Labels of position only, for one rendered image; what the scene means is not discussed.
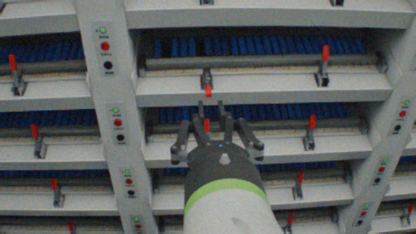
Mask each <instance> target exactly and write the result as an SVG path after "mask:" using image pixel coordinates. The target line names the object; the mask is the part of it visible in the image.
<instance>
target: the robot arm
mask: <svg viewBox="0 0 416 234"><path fill-rule="evenodd" d="M198 111H199V112H197V113H192V122H189V121H188V120H182V121H181V125H180V130H179V133H178V137H177V140H176V143H174V144H173V145H172V146H171V163H172V164H173V165H177V164H179V163H181V162H183V163H187V164H188V166H189V167H190V168H191V169H190V171H189V172H188V174H187V175H186V177H185V180H184V234H284V232H283V231H281V229H280V226H279V224H278V223H277V222H276V221H275V216H274V215H273V212H272V210H271V205H270V202H269V201H268V199H267V195H266V190H265V188H264V185H263V183H262V180H261V178H260V173H259V171H258V169H257V168H256V167H255V166H254V165H253V163H252V162H250V159H255V160H256V161H263V155H264V143H263V142H261V141H259V140H258V139H257V138H256V137H255V135H254V133H253V132H252V130H251V128H250V127H249V125H248V124H247V123H246V122H245V119H244V118H239V119H237V120H234V119H233V117H232V113H231V112H230V111H224V106H223V101H218V117H219V124H220V128H221V132H224V140H221V141H211V140H210V137H209V135H208V134H206V132H205V130H204V113H203V106H202V101H198ZM233 131H237V133H238V135H239V137H240V139H241V141H242V143H243V144H244V146H245V147H244V148H243V147H241V146H239V145H237V144H235V143H233ZM189 133H193V135H194V137H195V140H196V142H197V146H196V147H195V148H194V149H192V151H190V152H189V153H188V151H187V145H188V142H189Z"/></svg>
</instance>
